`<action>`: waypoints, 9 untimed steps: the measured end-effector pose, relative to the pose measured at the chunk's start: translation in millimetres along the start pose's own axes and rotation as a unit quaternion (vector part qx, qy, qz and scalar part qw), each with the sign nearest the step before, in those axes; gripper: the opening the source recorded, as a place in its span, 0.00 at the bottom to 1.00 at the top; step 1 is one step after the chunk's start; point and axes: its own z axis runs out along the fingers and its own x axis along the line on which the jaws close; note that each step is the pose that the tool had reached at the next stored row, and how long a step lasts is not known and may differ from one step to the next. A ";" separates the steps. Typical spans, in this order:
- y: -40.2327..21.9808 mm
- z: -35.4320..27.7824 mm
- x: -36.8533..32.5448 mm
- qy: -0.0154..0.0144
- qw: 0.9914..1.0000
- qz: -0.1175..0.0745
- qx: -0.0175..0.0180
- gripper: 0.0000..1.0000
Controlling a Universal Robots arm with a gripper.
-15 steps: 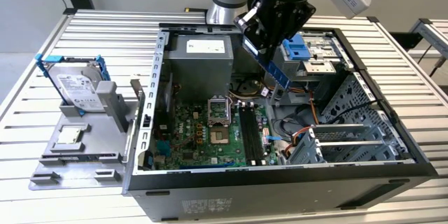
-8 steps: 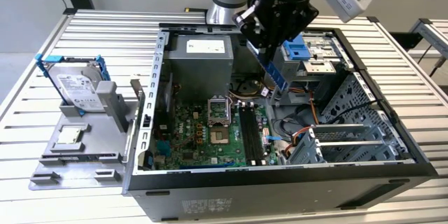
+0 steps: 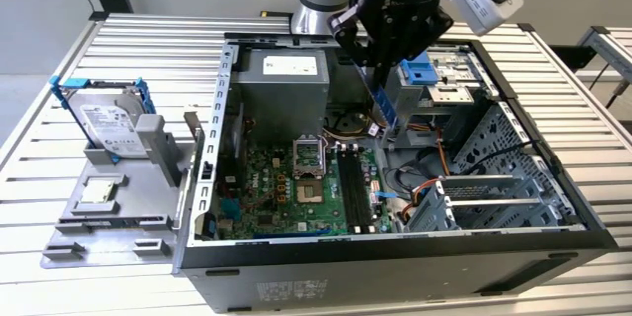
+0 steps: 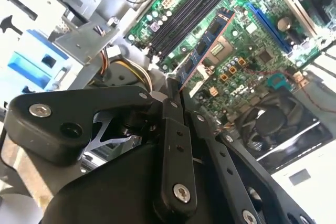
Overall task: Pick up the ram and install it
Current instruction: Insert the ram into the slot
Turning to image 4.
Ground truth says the blue RAM stick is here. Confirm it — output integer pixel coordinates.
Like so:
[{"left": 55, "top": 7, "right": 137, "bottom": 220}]
[{"left": 175, "top": 7, "right": 236, "bottom": 91}]

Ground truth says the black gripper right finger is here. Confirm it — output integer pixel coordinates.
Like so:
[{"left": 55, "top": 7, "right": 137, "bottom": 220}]
[{"left": 181, "top": 87, "right": 317, "bottom": 224}]

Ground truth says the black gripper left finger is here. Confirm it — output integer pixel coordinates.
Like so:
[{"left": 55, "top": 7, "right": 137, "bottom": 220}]
[{"left": 4, "top": 76, "right": 198, "bottom": 220}]

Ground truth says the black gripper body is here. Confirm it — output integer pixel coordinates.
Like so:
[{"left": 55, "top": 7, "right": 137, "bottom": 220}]
[{"left": 39, "top": 140, "right": 237, "bottom": 224}]

